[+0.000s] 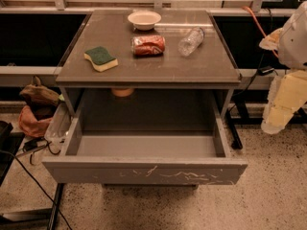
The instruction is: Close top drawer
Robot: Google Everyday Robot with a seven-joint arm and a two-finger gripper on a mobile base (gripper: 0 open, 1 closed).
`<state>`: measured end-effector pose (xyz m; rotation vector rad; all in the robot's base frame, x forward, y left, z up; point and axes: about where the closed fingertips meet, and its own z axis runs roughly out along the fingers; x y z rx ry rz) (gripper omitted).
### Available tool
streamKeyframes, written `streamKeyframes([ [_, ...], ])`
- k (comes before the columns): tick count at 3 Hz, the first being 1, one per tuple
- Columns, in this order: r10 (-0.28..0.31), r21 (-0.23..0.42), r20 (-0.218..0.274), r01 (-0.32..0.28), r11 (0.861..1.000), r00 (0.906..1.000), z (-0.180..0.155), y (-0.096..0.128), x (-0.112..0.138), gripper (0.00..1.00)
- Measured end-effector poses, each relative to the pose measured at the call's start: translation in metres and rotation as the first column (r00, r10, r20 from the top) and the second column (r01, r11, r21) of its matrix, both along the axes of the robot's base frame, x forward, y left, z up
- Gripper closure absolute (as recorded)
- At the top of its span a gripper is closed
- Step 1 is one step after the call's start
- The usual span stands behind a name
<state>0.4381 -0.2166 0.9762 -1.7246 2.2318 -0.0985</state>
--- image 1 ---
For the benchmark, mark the grey top drawer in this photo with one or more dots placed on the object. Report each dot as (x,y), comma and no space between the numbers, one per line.
(153,137)

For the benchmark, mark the crushed red soda can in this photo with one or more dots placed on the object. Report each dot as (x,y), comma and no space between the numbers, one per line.
(148,45)

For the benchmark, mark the brown cloth bag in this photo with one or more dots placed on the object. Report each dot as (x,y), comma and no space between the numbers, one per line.
(36,94)

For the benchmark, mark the orange cloth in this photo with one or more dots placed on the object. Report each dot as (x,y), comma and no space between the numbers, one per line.
(30,125)

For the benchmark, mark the black power adapter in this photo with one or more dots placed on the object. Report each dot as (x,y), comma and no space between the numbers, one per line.
(263,71)

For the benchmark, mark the white bowl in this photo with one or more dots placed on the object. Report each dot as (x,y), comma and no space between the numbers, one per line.
(144,20)

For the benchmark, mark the clear plastic bottle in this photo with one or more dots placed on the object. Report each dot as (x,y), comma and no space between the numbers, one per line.
(191,42)

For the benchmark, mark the black metal stand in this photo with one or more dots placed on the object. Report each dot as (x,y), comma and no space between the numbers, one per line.
(55,208)

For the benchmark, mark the green yellow sponge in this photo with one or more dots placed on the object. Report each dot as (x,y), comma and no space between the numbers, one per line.
(100,59)

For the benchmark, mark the clear plastic bag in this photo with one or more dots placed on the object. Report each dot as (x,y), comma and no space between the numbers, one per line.
(59,126)

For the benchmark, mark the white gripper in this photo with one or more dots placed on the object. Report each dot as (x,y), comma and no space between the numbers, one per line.
(295,45)

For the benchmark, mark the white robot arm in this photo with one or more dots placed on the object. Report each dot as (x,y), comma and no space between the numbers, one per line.
(292,48)

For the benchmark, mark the black table leg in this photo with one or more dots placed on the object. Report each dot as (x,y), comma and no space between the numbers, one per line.
(236,144)

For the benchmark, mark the grey cabinet desk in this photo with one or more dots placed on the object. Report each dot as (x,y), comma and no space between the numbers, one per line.
(209,67)

